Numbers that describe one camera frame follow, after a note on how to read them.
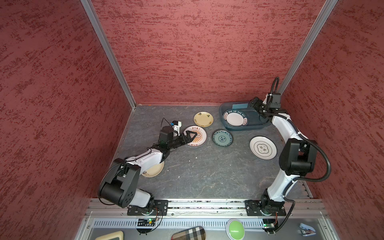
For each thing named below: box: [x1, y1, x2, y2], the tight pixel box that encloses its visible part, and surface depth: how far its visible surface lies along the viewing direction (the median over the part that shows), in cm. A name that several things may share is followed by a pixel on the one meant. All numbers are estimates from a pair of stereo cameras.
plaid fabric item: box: [170, 226, 206, 240], surface depth 66 cm
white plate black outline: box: [249, 136, 278, 161], surface depth 99 cm
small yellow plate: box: [193, 111, 214, 128], surface depth 113 cm
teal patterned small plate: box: [212, 129, 234, 148], surface depth 103 cm
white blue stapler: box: [299, 223, 316, 237], surface depth 69 cm
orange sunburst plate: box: [183, 125, 207, 147], surface depth 105 cm
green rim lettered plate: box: [223, 109, 249, 127], surface depth 112 cm
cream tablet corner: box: [94, 230, 124, 240], surface depth 67 cm
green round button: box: [226, 218, 246, 240], surface depth 69 cm
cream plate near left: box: [141, 161, 165, 178], surface depth 87 cm
